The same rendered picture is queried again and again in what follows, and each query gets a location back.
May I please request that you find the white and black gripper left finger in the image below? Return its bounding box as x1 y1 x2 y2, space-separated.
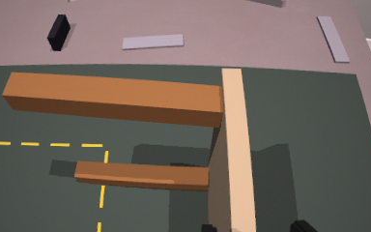
202 224 217 232

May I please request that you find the small black block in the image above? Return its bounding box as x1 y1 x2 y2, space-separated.
47 14 71 51

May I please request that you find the grey rectangular block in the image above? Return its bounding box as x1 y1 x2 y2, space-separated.
248 0 283 8

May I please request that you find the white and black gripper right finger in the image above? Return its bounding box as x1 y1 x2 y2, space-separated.
290 220 318 232

